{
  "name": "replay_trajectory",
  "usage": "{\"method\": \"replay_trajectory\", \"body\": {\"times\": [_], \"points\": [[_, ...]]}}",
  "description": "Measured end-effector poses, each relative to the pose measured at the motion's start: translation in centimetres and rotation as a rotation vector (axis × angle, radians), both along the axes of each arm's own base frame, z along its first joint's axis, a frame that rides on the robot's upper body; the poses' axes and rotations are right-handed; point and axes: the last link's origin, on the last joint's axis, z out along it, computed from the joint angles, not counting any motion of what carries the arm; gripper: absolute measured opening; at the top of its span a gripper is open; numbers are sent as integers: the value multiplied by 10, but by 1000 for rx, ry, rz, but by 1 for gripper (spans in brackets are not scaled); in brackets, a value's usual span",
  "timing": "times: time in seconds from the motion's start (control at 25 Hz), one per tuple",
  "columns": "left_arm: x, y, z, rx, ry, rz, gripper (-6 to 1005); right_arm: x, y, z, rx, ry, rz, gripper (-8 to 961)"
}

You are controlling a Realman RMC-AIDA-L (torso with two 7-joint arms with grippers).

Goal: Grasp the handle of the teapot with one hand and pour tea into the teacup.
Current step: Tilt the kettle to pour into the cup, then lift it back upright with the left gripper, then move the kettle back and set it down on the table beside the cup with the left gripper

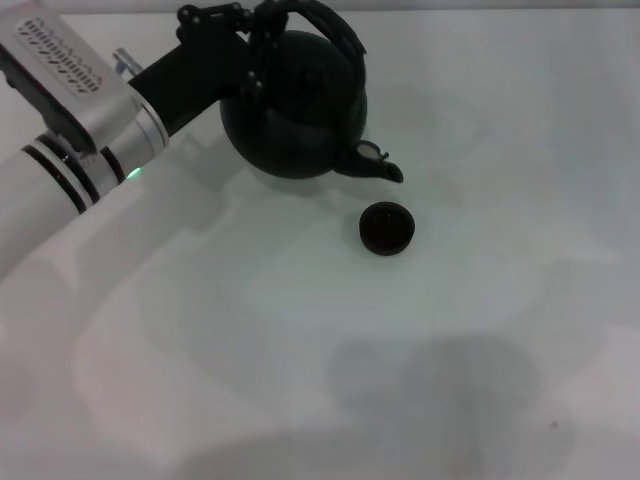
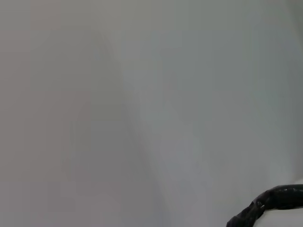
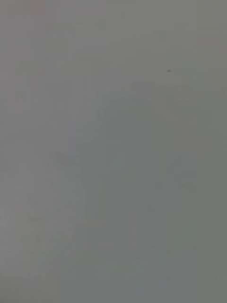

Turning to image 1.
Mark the small dark teacup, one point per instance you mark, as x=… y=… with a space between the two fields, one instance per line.
x=387 y=229

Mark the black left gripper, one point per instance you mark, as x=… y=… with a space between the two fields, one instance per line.
x=195 y=75

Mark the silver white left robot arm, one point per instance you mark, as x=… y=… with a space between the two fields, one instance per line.
x=45 y=200

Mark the silver vented wrist camera box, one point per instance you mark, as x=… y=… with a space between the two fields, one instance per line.
x=65 y=80

